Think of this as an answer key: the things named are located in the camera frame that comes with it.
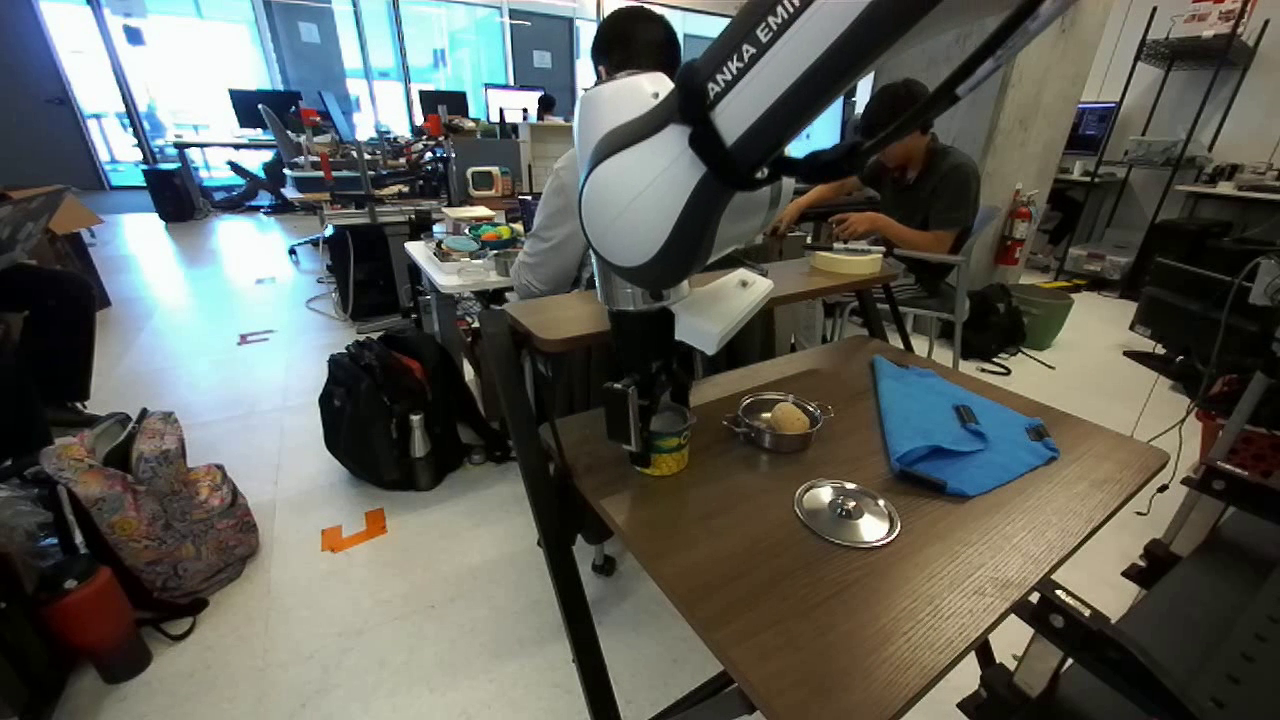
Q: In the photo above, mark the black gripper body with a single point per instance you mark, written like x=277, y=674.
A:
x=646, y=351

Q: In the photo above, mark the yellow label tin can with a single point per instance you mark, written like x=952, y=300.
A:
x=671, y=452

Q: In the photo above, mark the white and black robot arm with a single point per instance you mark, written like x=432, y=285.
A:
x=745, y=121

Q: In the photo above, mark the small silver pot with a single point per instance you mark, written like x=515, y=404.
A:
x=745, y=428

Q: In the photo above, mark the silver pot lid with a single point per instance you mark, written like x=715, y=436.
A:
x=844, y=513

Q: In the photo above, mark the wooden desk with black legs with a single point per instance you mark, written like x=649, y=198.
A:
x=563, y=320

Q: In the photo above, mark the beige round food item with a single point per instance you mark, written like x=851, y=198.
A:
x=788, y=421

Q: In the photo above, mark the person in grey shirt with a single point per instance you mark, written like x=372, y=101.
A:
x=555, y=243

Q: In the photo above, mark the small white table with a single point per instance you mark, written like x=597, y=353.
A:
x=461, y=279

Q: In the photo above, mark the cream bowl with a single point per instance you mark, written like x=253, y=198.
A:
x=844, y=260

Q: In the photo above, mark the black backpack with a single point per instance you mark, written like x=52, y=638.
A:
x=386, y=414

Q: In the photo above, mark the blue cloth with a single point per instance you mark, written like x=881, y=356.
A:
x=933, y=447

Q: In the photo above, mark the grey office chair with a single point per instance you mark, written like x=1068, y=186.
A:
x=943, y=300

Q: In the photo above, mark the lit computer monitor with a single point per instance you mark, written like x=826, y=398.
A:
x=820, y=130

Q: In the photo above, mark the orange floor tape mark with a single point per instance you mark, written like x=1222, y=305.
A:
x=350, y=535

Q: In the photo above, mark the black floor bag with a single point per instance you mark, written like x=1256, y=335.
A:
x=988, y=320

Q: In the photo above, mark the person in dark shirt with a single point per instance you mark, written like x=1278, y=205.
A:
x=933, y=186

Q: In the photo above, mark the red fire extinguisher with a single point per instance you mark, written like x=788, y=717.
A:
x=1015, y=232

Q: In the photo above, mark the green basket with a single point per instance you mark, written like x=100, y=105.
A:
x=1046, y=313

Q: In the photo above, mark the dark desktop monitor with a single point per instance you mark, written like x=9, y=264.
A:
x=262, y=105

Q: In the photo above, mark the patterned fabric bag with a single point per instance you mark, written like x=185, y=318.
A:
x=166, y=523

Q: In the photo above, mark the black shelf rack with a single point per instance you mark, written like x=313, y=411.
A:
x=1172, y=144

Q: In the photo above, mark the red container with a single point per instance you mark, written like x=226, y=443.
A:
x=91, y=620

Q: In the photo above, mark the cardboard box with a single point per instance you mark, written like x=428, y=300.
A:
x=62, y=212

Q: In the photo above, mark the black metal stand frame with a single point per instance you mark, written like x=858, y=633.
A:
x=1200, y=641

